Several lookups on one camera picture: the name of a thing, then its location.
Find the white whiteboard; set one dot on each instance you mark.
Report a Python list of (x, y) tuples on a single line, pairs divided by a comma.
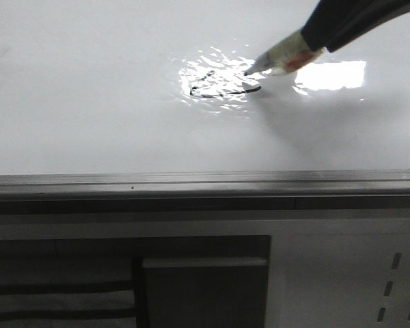
[(112, 87)]

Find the white perforated metal panel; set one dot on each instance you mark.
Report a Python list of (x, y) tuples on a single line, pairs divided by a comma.
[(347, 279)]

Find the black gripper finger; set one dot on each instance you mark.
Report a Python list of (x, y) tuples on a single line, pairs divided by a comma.
[(366, 17), (326, 20)]

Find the grey aluminium whiteboard frame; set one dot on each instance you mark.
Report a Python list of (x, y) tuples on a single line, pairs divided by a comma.
[(102, 193)]

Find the dark cabinet box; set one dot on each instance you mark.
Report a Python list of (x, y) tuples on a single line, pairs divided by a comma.
[(210, 281)]

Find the whiteboard marker with tape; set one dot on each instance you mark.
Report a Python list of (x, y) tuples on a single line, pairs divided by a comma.
[(287, 56)]

